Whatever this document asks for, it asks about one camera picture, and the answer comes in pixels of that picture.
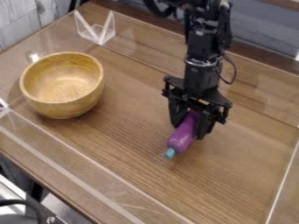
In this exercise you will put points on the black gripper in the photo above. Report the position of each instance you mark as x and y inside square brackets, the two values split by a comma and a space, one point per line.
[195, 91]

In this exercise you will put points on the purple toy eggplant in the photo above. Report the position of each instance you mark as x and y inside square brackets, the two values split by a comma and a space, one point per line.
[183, 136]

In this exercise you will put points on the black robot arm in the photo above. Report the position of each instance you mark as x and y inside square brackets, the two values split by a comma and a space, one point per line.
[208, 37]

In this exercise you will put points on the brown wooden bowl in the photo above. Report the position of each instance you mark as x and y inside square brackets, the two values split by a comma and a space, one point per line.
[63, 84]

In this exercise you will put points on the clear acrylic barrier wall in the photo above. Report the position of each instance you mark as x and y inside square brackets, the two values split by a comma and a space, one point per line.
[101, 160]

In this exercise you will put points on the clear acrylic corner bracket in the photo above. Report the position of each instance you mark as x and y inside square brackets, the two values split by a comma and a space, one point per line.
[99, 34]

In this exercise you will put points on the black metal table frame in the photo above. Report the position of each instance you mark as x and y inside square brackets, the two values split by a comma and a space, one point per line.
[20, 198]

